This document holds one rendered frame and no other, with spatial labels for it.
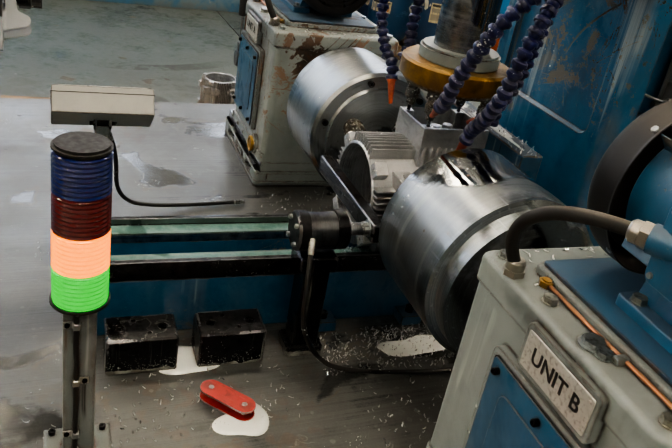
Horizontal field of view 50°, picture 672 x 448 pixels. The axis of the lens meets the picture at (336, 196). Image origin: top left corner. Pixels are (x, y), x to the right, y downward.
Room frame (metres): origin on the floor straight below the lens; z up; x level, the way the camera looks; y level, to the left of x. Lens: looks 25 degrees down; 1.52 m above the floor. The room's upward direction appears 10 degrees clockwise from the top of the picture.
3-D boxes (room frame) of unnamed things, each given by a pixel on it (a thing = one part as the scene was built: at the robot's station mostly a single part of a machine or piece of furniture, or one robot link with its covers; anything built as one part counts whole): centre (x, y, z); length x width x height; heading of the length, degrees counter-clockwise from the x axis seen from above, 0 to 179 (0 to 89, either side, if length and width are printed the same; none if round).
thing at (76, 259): (0.65, 0.26, 1.10); 0.06 x 0.06 x 0.04
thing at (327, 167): (1.07, -0.02, 1.01); 0.26 x 0.04 x 0.03; 24
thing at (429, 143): (1.16, -0.15, 1.11); 0.12 x 0.11 x 0.07; 114
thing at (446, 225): (0.89, -0.23, 1.04); 0.41 x 0.25 x 0.25; 24
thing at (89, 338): (0.65, 0.26, 1.01); 0.08 x 0.08 x 0.42; 24
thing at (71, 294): (0.65, 0.26, 1.05); 0.06 x 0.06 x 0.04
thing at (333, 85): (1.43, 0.01, 1.04); 0.37 x 0.25 x 0.25; 24
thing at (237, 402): (0.78, 0.10, 0.81); 0.09 x 0.03 x 0.02; 67
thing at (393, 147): (1.15, -0.12, 1.01); 0.20 x 0.19 x 0.19; 114
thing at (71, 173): (0.65, 0.26, 1.19); 0.06 x 0.06 x 0.04
